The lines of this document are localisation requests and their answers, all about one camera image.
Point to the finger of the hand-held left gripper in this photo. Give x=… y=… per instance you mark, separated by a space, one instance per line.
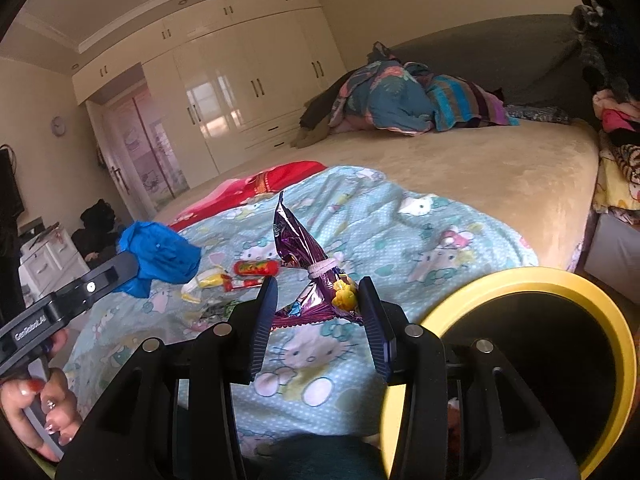
x=90 y=287

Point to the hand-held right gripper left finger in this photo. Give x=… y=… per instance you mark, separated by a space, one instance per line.
x=265 y=320

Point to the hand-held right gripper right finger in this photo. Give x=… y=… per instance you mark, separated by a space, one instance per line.
x=375 y=332

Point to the red white wrapper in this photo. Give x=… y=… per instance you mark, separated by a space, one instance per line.
x=240 y=284

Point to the red candy tube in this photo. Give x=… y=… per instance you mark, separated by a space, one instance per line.
x=256 y=268

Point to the blue plastic bag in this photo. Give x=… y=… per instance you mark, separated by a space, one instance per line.
x=160 y=255

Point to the purple snack bag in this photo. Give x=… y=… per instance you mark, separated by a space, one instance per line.
x=295 y=240

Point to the yellow-rimmed black bin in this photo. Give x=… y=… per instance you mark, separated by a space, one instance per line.
x=615 y=340

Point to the person's left hand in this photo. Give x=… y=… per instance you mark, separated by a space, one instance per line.
x=20 y=410

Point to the green wrapper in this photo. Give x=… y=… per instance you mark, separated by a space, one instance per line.
x=222 y=312

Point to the white drawer cabinet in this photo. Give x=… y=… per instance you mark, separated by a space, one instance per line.
x=50 y=260

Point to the black bag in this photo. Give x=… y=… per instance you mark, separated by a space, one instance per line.
x=97 y=232

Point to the yellow white candy wrapper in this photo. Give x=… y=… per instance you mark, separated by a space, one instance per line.
x=205 y=280

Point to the light blue cat-printed blanket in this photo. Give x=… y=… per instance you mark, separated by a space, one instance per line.
x=400 y=240

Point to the white room door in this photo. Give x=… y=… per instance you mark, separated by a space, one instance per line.
x=115 y=170

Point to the black flat screen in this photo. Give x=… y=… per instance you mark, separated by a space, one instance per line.
x=10 y=195

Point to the red blanket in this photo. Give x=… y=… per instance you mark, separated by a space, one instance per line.
x=280 y=180

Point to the dark teal cloth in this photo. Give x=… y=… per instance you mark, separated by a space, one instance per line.
x=315 y=460

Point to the pink printed glass door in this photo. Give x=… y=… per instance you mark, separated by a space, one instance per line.
x=150 y=155

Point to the beige bed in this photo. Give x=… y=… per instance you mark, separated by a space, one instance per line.
x=475 y=170

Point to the dark brown clothes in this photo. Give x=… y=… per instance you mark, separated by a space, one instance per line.
x=317 y=120

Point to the blue floral quilt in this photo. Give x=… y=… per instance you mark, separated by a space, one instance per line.
x=390 y=95

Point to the striped blanket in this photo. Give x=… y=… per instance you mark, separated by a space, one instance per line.
x=465 y=102

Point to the grey bedside box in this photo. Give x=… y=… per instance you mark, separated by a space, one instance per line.
x=612 y=255

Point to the cream glossy wardrobe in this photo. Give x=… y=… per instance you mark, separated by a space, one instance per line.
x=225 y=65

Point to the dark floral cloth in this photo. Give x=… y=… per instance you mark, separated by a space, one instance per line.
x=537 y=114

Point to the yellow cartoon blanket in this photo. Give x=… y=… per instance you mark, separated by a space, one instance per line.
x=615 y=195

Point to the grey bed headboard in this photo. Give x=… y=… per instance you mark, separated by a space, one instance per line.
x=500 y=60

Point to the tiger-striped cloth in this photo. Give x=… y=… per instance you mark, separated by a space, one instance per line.
x=629 y=160

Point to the pink garment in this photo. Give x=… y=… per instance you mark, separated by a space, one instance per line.
x=617 y=115

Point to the black clothing pile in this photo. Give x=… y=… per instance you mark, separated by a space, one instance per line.
x=605 y=40

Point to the round wall clock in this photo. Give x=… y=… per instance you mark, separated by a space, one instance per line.
x=58 y=125

